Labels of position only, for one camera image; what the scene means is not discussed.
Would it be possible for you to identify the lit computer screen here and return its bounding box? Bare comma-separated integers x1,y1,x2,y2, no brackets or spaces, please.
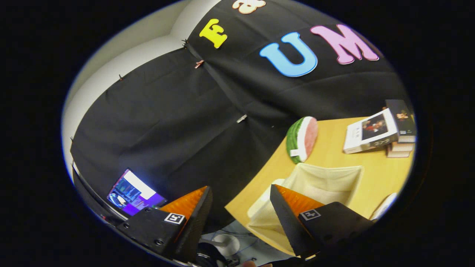
107,169,166,216

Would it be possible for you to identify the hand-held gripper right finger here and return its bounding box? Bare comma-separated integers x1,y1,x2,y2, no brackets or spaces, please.
270,184,375,258

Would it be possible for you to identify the white canvas shoe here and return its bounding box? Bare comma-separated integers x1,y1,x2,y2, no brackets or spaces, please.
370,192,398,221

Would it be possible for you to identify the black cover book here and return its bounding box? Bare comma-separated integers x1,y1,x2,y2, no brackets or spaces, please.
385,99,417,144

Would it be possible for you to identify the black backdrop cloth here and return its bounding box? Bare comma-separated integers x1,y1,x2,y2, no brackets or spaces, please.
71,0,410,234

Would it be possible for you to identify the white round object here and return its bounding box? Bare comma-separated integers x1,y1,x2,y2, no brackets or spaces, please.
212,234,241,256

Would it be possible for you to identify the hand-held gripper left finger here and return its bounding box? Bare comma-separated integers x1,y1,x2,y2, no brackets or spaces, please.
116,186,213,264

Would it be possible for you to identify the watermelon slice plush toy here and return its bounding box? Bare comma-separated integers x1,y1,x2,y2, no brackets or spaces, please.
286,116,318,164

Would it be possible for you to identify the cream fabric storage box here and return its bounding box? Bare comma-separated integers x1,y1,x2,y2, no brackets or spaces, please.
247,162,364,256

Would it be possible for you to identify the white portrait cover book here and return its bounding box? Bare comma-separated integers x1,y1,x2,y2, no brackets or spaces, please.
343,108,400,154

